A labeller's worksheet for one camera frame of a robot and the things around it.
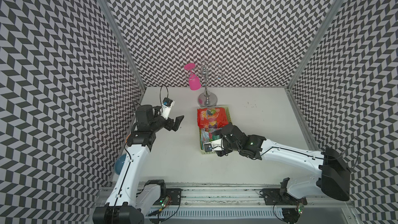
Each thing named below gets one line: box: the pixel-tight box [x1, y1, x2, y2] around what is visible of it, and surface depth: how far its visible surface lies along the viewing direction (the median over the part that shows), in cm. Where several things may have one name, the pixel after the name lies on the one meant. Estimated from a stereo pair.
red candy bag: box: [196, 107, 229, 130], surface depth 90 cm
